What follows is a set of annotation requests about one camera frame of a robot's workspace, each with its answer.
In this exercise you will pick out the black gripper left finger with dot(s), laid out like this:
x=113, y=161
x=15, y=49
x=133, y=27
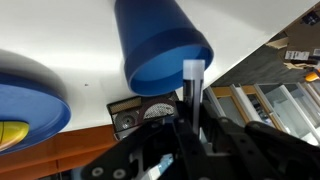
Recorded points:
x=156, y=150

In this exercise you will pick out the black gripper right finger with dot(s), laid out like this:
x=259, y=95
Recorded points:
x=253, y=153

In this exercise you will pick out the black white Expo marker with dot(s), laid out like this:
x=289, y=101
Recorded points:
x=193, y=80

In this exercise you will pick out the blue plastic cup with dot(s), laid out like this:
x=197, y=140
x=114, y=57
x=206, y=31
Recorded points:
x=156, y=36

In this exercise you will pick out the small orange object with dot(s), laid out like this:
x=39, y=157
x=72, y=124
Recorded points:
x=312, y=76

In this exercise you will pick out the tilted flat cardboard box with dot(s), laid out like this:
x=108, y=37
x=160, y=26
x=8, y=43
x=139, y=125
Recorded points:
x=300, y=40

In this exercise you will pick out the blue round plate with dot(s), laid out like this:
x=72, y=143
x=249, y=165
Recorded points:
x=36, y=113

